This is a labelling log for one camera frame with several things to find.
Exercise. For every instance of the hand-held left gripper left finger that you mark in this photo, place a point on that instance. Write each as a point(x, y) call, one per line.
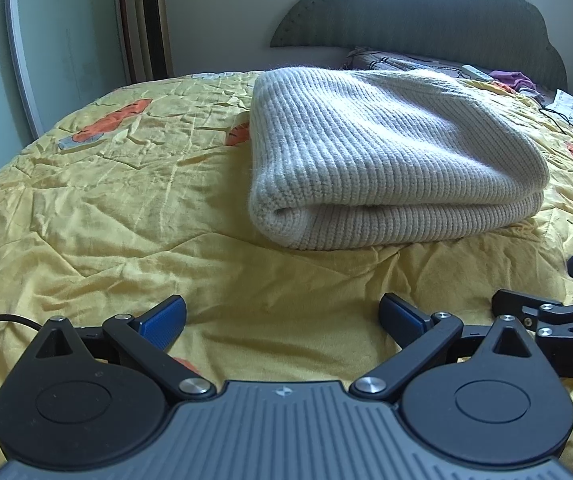
point(162, 321)

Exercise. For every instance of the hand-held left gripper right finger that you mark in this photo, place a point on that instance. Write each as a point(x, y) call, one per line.
point(401, 321)

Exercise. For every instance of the white knit sweater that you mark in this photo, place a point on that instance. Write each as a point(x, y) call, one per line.
point(391, 150)

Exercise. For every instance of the yellow printed bedspread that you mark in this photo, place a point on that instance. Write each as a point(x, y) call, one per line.
point(141, 220)

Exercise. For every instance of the purple cloth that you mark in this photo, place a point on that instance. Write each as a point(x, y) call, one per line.
point(511, 79)

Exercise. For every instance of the white remote control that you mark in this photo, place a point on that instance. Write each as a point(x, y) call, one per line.
point(476, 72)

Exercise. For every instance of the printed pillow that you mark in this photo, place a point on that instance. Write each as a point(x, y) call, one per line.
point(391, 62)

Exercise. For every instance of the gold tower air conditioner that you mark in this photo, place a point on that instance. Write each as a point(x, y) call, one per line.
point(151, 20)

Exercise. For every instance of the grey padded headboard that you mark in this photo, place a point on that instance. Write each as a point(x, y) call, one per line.
point(416, 15)

